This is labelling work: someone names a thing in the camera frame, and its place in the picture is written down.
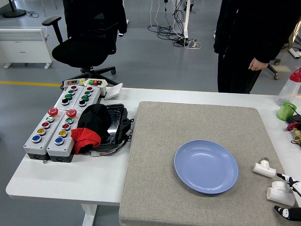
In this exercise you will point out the grey rocker switch panel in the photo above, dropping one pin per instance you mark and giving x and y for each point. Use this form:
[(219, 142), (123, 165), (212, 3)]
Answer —
[(71, 82)]

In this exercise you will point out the white switch box green red buttons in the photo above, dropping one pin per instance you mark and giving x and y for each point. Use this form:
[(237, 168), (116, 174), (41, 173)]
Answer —
[(103, 88)]

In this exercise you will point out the short four-button control box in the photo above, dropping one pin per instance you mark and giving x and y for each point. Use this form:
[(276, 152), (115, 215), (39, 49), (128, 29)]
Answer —
[(92, 94), (60, 97)]

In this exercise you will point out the black office chair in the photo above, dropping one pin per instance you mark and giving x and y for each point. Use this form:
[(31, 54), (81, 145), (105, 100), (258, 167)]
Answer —
[(82, 50)]

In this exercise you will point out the person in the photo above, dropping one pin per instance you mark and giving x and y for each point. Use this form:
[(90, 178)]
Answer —
[(247, 28)]

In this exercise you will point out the long five-button control box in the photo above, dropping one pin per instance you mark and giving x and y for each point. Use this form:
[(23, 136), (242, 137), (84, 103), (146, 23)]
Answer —
[(60, 146), (37, 143)]

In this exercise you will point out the clear bottle red cap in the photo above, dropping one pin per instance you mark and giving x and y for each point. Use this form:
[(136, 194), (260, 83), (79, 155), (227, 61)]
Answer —
[(290, 90)]

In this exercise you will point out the red cloth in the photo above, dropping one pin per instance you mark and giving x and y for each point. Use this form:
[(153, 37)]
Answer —
[(84, 137)]

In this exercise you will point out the green plastic cup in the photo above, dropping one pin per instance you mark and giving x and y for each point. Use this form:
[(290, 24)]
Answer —
[(284, 113)]

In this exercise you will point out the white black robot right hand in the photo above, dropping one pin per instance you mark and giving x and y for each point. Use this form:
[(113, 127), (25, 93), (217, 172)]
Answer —
[(296, 187)]

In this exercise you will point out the large white tee pipe fitting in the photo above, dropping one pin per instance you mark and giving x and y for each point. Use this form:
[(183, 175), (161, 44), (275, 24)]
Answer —
[(279, 193)]

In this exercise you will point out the black round stand base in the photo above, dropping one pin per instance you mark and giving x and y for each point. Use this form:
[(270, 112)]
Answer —
[(14, 13)]

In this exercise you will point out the white power strip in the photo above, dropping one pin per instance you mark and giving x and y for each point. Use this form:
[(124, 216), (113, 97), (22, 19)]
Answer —
[(194, 44)]

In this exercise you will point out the white desk leg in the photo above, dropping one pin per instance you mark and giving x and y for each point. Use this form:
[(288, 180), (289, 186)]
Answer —
[(187, 18)]

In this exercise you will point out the white panel heater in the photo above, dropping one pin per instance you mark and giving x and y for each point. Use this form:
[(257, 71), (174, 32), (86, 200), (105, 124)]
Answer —
[(23, 47)]

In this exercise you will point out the small white tee pipe fitting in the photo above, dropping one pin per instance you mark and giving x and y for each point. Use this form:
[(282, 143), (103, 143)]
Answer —
[(263, 169)]

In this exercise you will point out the white table leg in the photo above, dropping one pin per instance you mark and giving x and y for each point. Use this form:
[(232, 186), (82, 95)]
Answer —
[(89, 215)]

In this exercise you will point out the person's left hand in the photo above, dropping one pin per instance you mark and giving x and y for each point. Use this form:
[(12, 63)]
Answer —
[(258, 64)]

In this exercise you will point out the black plastic tray device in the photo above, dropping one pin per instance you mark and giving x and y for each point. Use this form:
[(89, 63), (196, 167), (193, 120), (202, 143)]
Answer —
[(116, 124)]

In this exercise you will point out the grey-brown table mat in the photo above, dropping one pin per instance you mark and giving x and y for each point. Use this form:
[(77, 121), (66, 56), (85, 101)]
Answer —
[(164, 141)]

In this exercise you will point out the chair base with castors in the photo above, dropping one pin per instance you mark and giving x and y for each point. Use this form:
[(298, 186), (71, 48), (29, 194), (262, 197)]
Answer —
[(274, 69)]

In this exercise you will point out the blue plate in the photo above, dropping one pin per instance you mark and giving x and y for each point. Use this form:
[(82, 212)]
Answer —
[(206, 167)]

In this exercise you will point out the black cloth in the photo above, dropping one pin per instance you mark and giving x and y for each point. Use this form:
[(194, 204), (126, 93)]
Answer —
[(94, 120)]

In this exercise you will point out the white flat plastic cover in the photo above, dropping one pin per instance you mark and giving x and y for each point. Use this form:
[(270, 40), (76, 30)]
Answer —
[(114, 90)]

